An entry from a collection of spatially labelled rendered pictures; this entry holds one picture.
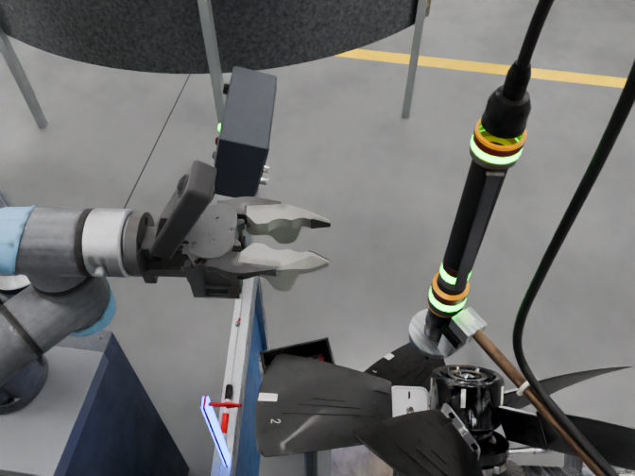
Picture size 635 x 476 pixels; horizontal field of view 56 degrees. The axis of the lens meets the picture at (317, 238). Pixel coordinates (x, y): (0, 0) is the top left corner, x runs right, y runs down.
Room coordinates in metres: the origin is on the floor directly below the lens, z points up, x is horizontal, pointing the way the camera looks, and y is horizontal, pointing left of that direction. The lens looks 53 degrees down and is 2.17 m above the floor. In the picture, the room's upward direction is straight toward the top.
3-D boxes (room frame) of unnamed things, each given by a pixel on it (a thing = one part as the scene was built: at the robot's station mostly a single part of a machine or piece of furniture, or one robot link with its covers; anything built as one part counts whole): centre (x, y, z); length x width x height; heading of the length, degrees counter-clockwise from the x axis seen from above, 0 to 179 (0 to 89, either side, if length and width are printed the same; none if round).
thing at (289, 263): (0.36, 0.04, 1.64); 0.09 x 0.03 x 0.06; 76
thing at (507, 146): (0.38, -0.16, 1.80); 0.04 x 0.04 x 0.03
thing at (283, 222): (0.42, 0.03, 1.64); 0.09 x 0.03 x 0.06; 99
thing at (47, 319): (0.38, 0.31, 1.54); 0.11 x 0.08 x 0.11; 137
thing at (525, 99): (0.38, -0.16, 1.66); 0.04 x 0.04 x 0.46
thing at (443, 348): (0.37, -0.16, 1.50); 0.09 x 0.07 x 0.10; 33
